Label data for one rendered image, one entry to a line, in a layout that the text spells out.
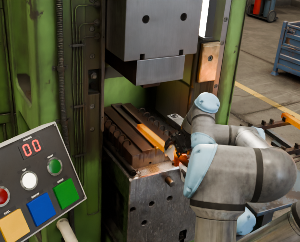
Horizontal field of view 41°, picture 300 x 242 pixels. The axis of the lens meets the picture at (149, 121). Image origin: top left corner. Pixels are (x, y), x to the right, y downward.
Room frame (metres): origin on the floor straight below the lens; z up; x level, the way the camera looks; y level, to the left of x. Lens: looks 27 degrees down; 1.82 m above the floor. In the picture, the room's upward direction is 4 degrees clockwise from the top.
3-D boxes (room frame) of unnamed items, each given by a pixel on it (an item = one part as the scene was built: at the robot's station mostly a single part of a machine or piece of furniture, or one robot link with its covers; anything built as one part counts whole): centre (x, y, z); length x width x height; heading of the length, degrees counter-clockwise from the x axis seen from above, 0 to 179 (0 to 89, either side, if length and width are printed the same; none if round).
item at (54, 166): (1.06, 0.29, 1.09); 0.05 x 0.03 x 0.04; 121
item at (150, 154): (1.56, 0.08, 0.96); 0.42 x 0.20 x 0.09; 31
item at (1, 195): (0.89, 0.40, 1.09); 0.05 x 0.03 x 0.04; 121
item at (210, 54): (1.65, -0.23, 1.27); 0.09 x 0.02 x 0.17; 121
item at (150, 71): (1.56, 0.08, 1.32); 0.42 x 0.20 x 0.10; 31
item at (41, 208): (0.95, 0.31, 1.01); 0.07 x 0.05 x 0.07; 146
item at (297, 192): (1.53, -0.57, 0.75); 0.40 x 0.30 x 0.02; 117
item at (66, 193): (1.03, 0.25, 1.01); 0.07 x 0.05 x 0.07; 146
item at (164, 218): (1.60, 0.04, 0.69); 0.56 x 0.38 x 0.45; 31
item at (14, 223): (0.87, 0.36, 1.01); 0.07 x 0.05 x 0.07; 146
